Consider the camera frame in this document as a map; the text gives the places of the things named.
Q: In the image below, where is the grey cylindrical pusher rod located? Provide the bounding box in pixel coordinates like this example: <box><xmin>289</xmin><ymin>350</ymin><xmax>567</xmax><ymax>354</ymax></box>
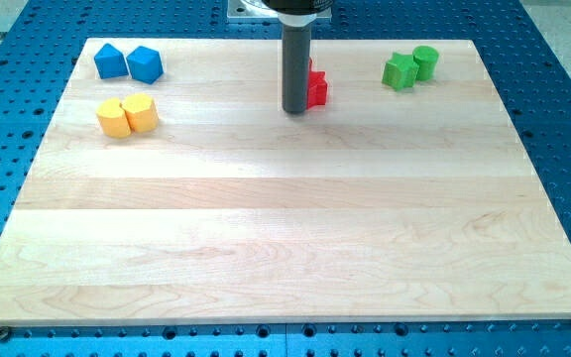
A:
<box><xmin>278</xmin><ymin>13</ymin><xmax>316</xmax><ymax>114</ymax></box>

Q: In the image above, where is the red star block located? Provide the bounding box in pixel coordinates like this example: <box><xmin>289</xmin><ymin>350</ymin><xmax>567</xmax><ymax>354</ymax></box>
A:
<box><xmin>307</xmin><ymin>59</ymin><xmax>328</xmax><ymax>109</ymax></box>

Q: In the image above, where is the light wooden board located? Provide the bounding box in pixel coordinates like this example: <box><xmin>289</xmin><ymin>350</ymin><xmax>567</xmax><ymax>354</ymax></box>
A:
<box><xmin>0</xmin><ymin>38</ymin><xmax>571</xmax><ymax>326</ymax></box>

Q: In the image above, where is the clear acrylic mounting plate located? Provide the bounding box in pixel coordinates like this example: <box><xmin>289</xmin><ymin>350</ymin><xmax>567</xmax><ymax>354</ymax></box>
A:
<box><xmin>227</xmin><ymin>0</ymin><xmax>334</xmax><ymax>27</ymax></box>

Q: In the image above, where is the green star block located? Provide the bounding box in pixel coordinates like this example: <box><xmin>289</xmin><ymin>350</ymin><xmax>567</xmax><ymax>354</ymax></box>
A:
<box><xmin>382</xmin><ymin>52</ymin><xmax>419</xmax><ymax>90</ymax></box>

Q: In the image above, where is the green cylinder block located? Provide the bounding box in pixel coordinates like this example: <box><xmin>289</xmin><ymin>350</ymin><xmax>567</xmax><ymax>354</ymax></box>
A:
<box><xmin>412</xmin><ymin>46</ymin><xmax>439</xmax><ymax>81</ymax></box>

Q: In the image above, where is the blue cube block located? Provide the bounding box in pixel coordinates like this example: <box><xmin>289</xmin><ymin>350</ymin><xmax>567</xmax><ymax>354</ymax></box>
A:
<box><xmin>126</xmin><ymin>46</ymin><xmax>164</xmax><ymax>84</ymax></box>

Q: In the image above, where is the yellow hexagon block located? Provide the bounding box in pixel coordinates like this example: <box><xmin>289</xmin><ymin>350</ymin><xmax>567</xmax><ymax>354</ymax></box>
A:
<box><xmin>122</xmin><ymin>93</ymin><xmax>159</xmax><ymax>133</ymax></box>

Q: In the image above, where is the yellow half-round block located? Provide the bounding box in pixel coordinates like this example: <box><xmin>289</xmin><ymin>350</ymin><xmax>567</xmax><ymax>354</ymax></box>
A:
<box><xmin>96</xmin><ymin>97</ymin><xmax>131</xmax><ymax>139</ymax></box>

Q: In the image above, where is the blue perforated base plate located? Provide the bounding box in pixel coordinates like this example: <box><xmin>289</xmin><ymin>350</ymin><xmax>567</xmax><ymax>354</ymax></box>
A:
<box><xmin>0</xmin><ymin>1</ymin><xmax>571</xmax><ymax>356</ymax></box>

